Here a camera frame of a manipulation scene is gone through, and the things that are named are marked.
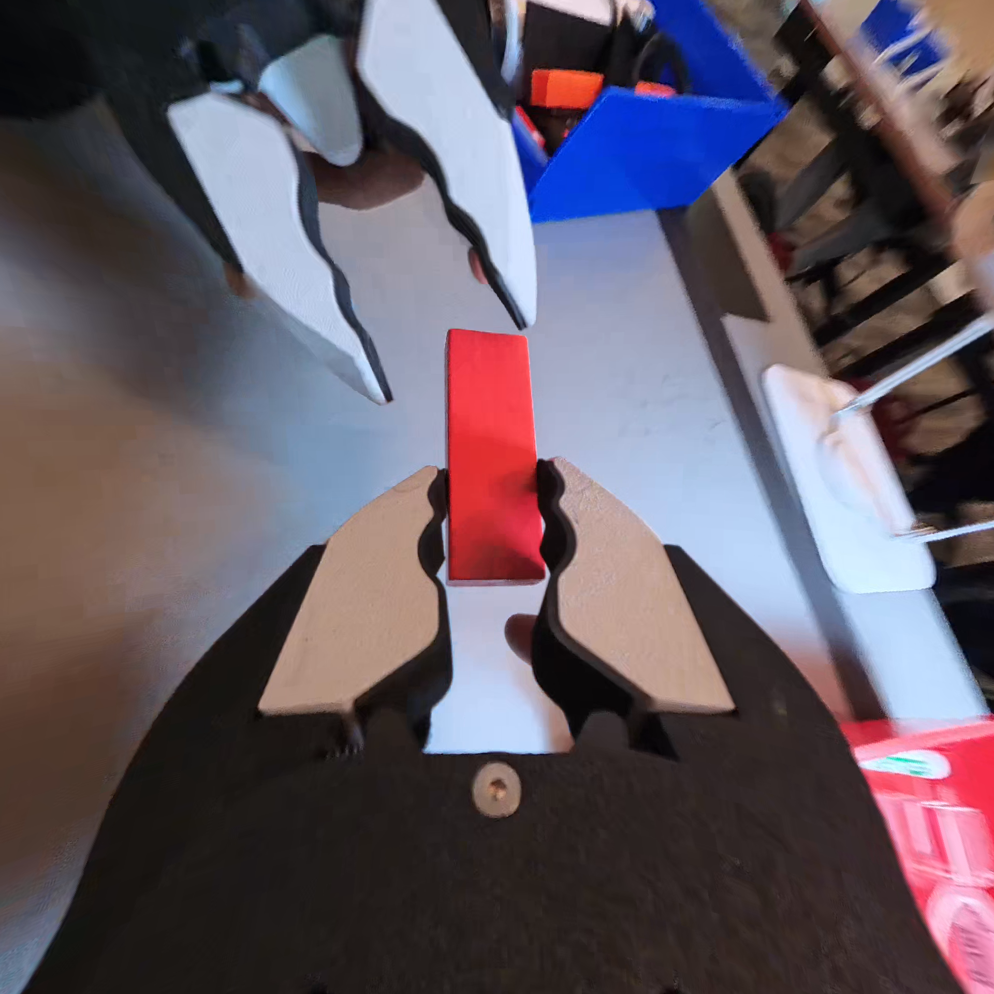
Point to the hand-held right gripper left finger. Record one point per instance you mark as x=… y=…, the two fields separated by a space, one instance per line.
x=365 y=613

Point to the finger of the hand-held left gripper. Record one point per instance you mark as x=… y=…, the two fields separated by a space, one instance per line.
x=264 y=233
x=466 y=140

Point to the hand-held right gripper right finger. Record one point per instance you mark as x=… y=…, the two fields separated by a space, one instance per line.
x=637 y=613

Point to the blue plastic bin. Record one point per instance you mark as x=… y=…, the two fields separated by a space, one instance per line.
x=637 y=155

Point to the red rectangular block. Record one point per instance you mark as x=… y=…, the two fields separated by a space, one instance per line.
x=489 y=466

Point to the red plastic bin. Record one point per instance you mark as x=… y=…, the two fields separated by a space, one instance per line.
x=932 y=839

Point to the red tape roll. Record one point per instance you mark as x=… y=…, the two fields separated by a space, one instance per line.
x=971 y=940

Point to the white tube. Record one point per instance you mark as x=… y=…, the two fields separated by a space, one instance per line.
x=509 y=39

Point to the orange plastic piece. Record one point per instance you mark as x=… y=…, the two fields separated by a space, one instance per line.
x=567 y=87

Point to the black board on stand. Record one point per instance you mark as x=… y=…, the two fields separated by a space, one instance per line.
x=846 y=481

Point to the green white marker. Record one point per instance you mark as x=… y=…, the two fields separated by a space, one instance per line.
x=905 y=765

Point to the clear plastic box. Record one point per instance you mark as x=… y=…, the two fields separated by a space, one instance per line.
x=932 y=839

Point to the wooden office desk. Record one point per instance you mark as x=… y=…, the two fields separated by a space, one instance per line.
x=893 y=116

